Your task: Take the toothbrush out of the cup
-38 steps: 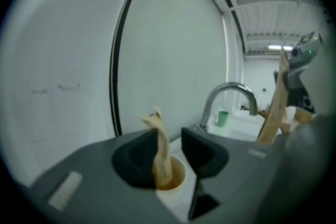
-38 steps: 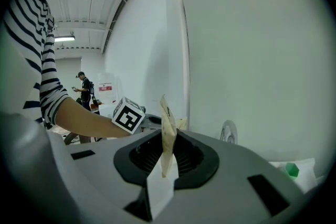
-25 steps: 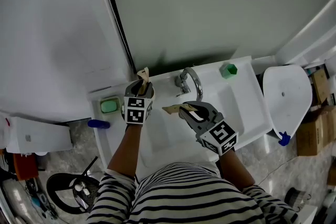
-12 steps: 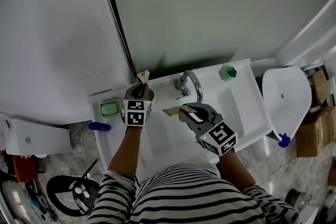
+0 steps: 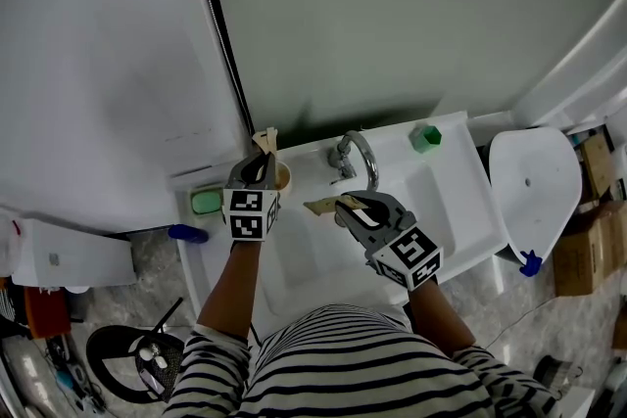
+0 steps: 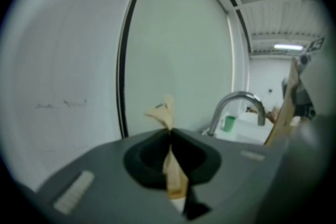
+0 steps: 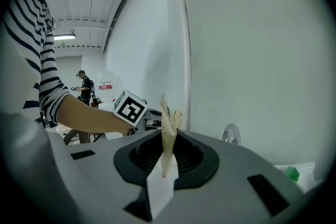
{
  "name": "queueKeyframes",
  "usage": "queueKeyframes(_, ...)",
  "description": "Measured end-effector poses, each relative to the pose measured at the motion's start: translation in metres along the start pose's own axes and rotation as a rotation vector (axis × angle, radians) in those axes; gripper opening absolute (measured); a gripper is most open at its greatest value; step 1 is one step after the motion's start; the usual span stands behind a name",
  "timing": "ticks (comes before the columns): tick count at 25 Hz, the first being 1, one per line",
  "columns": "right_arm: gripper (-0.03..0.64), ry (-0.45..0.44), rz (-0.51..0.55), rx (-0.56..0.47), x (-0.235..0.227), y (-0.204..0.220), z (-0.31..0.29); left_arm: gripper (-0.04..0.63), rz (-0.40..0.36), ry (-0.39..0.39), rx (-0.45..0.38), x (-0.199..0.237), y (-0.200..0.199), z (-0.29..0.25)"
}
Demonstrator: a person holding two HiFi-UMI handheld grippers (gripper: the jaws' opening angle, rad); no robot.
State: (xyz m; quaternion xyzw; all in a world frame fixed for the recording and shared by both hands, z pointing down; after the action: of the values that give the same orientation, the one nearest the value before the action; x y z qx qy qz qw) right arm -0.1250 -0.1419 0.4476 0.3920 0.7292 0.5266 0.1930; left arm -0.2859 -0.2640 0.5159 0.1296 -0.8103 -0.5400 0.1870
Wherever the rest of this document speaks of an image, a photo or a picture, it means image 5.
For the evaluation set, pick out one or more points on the person's left forearm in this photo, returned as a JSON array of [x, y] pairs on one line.
[[230, 289]]

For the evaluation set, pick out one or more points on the green cup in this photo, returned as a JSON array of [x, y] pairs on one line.
[[419, 142]]

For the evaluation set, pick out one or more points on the red box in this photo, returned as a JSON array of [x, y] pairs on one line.
[[49, 313]]

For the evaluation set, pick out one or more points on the flat cardboard box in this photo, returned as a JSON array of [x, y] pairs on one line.
[[621, 330]]

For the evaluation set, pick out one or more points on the wooden toothbrush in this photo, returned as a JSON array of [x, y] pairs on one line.
[[264, 142], [321, 206]]

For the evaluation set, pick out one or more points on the white sink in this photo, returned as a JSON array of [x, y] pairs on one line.
[[313, 269]]

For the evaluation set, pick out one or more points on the white wall box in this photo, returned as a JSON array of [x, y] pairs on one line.
[[73, 254]]

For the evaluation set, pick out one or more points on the chrome faucet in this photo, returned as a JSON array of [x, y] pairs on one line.
[[370, 161]]

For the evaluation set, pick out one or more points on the black round stool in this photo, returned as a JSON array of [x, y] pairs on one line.
[[103, 357]]

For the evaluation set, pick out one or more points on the white freestanding basin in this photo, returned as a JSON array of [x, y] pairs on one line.
[[539, 210]]

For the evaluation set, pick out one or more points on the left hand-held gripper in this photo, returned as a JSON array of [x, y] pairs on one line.
[[250, 220]]

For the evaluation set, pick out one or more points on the person in striped shirt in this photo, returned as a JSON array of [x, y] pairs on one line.
[[343, 367]]

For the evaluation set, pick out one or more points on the person's right forearm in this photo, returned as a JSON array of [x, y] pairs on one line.
[[436, 318]]

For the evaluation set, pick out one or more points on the beige cup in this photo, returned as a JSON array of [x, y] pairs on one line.
[[285, 178]]

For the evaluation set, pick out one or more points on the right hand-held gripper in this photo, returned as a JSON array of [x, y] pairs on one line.
[[409, 254]]

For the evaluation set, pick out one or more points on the large grey mirror panel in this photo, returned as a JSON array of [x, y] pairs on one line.
[[392, 14]]

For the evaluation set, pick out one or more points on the green soap bar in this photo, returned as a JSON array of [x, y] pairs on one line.
[[206, 202]]

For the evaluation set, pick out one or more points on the small cardboard box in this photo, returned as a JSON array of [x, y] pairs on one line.
[[595, 166]]

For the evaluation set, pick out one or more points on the blue rubber glove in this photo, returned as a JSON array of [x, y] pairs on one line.
[[530, 264]]

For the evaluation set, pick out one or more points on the black mesh bag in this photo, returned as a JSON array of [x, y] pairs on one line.
[[169, 372]]

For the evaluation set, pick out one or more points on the large cardboard box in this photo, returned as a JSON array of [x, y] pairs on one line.
[[588, 254]]

